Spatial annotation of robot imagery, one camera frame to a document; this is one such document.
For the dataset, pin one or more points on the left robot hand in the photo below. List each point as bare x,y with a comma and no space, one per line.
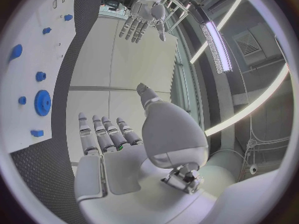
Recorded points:
142,13

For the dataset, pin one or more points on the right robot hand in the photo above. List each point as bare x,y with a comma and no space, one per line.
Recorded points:
121,171

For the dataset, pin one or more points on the blue plug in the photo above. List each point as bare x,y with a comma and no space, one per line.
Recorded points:
68,17

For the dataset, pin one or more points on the blue rectangular block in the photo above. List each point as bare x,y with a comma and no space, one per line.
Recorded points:
37,133

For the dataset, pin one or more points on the blue flanged peg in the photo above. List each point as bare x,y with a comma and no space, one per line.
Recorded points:
46,30

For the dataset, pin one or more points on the white task board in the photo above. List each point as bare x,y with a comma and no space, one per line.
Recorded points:
35,50

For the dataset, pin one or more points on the glowing light bar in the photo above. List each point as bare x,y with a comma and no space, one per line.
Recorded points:
220,46

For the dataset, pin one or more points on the large blue gear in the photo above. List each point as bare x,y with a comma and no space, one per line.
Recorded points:
43,102

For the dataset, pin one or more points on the small blue gear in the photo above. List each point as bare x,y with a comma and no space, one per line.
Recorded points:
40,76

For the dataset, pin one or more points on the small blue peg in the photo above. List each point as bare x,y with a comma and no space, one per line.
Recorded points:
22,100

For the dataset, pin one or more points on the white ceiling camera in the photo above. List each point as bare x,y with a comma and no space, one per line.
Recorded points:
253,169

